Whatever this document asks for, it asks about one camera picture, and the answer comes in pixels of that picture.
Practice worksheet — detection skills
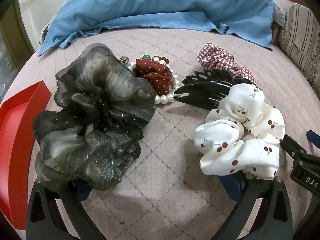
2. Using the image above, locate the blue cloth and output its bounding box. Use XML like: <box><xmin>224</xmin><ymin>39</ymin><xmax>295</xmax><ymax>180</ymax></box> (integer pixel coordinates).
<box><xmin>37</xmin><ymin>0</ymin><xmax>275</xmax><ymax>57</ymax></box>

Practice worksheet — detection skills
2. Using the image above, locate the floral light pillow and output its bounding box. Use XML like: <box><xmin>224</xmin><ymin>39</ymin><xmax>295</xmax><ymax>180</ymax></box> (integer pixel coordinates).
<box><xmin>272</xmin><ymin>0</ymin><xmax>287</xmax><ymax>28</ymax></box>

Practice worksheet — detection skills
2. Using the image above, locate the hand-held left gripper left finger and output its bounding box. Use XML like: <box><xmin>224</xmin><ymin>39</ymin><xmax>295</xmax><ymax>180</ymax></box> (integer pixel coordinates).
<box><xmin>25</xmin><ymin>177</ymin><xmax>108</xmax><ymax>240</ymax></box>

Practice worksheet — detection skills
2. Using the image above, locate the red checked scrunchie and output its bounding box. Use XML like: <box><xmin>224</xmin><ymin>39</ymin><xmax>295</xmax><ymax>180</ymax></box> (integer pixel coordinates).
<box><xmin>196</xmin><ymin>43</ymin><xmax>257</xmax><ymax>84</ymax></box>

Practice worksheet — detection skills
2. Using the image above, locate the striped beige pillow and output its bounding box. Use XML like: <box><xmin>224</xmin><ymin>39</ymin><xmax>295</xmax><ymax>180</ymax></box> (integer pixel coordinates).
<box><xmin>279</xmin><ymin>3</ymin><xmax>320</xmax><ymax>93</ymax></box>

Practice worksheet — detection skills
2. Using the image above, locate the pink quilted bedspread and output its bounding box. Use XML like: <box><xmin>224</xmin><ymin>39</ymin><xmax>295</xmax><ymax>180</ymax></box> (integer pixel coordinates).
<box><xmin>5</xmin><ymin>0</ymin><xmax>320</xmax><ymax>240</ymax></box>

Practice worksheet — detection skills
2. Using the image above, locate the red polka dot scrunchie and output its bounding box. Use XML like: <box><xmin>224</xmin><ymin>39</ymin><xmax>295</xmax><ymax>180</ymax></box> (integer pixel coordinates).
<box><xmin>135</xmin><ymin>58</ymin><xmax>173</xmax><ymax>95</ymax></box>

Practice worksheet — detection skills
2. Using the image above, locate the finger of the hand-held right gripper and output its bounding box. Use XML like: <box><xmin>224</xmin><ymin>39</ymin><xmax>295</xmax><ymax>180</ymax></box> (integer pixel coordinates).
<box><xmin>281</xmin><ymin>134</ymin><xmax>308</xmax><ymax>161</ymax></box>
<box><xmin>306</xmin><ymin>129</ymin><xmax>320</xmax><ymax>143</ymax></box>

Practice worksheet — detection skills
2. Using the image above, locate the red box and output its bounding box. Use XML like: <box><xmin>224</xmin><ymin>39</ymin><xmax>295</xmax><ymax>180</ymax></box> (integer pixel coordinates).
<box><xmin>0</xmin><ymin>80</ymin><xmax>52</xmax><ymax>230</ymax></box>

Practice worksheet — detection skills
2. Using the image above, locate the white pearl bracelet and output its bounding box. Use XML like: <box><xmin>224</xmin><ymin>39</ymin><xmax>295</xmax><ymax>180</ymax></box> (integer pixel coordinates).
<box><xmin>126</xmin><ymin>57</ymin><xmax>181</xmax><ymax>105</ymax></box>

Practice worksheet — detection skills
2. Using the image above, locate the white cherry print scrunchie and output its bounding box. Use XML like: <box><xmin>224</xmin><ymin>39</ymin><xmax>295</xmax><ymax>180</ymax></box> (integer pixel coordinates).
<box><xmin>194</xmin><ymin>83</ymin><xmax>286</xmax><ymax>181</ymax></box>

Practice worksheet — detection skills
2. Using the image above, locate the dark sheer organza scrunchie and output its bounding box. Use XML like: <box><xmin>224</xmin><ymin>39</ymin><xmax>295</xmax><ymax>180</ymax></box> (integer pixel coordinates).
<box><xmin>34</xmin><ymin>44</ymin><xmax>157</xmax><ymax>193</ymax></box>

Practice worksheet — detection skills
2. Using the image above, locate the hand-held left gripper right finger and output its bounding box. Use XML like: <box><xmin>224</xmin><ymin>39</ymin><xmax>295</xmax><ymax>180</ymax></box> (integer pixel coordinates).
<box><xmin>217</xmin><ymin>172</ymin><xmax>294</xmax><ymax>240</ymax></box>

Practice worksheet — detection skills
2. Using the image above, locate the black hair claw clip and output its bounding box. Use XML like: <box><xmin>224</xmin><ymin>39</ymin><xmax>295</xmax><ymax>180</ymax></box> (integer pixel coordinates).
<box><xmin>174</xmin><ymin>69</ymin><xmax>253</xmax><ymax>111</ymax></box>

